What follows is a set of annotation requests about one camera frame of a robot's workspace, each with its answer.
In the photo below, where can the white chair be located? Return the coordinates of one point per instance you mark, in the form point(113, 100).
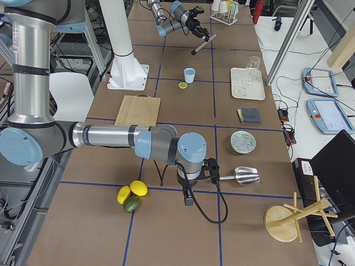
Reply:
point(73, 94)

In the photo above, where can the black laptop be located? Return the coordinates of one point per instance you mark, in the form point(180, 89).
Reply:
point(334, 167)

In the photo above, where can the yellow lemon toy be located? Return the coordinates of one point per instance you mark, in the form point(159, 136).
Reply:
point(123, 194)
point(139, 188)

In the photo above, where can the blue teach pendant near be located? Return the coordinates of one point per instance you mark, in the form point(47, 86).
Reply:
point(328, 116)

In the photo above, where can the white cup in rack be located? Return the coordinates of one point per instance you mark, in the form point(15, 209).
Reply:
point(223, 8)

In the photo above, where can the yellow cup in rack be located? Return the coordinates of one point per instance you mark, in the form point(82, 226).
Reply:
point(229, 4)

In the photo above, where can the round wooden stand base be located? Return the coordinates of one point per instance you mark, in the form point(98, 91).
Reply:
point(282, 224)

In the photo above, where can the green bowl of ice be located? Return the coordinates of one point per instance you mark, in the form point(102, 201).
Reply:
point(242, 142)

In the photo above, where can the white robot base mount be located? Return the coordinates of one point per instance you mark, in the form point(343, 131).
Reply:
point(121, 79)

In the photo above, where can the pink cup in rack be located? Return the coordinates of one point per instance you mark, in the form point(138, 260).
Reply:
point(215, 5)

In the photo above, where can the folded grey cloth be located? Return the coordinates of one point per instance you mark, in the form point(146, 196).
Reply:
point(249, 115)

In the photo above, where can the green lime toy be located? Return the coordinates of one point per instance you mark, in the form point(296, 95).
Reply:
point(131, 204)

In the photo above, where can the white wire cup rack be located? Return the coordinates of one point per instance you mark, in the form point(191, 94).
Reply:
point(223, 18)

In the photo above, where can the steel muddler black tip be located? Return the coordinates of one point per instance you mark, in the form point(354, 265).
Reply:
point(196, 50)

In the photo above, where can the red cylinder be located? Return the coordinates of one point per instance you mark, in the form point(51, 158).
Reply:
point(257, 11)

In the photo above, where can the light blue cup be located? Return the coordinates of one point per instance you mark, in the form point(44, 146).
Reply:
point(189, 75)

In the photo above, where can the blue teach pendant far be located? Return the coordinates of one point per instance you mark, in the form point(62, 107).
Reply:
point(320, 82)

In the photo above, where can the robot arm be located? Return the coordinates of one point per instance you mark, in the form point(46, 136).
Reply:
point(49, 114)
point(178, 18)

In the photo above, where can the cream bear print tray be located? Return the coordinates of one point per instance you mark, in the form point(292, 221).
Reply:
point(244, 86)

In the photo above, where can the blue teach pendant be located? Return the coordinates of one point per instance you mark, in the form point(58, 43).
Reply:
point(328, 116)
point(320, 82)

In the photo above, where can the steel ice scoop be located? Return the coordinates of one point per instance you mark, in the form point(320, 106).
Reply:
point(244, 176)

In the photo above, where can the wooden cutting board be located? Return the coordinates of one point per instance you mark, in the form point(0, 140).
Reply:
point(138, 110)

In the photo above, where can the aluminium frame post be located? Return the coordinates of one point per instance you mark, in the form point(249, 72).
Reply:
point(299, 18)

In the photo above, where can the clear wine glass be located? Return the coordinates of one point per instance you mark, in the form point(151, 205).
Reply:
point(252, 66)

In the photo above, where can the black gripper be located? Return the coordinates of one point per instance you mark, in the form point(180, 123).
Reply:
point(185, 183)
point(193, 23)

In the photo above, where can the green cup in rack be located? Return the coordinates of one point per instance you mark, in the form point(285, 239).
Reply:
point(233, 8)

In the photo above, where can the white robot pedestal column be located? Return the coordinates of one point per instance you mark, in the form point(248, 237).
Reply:
point(117, 26)

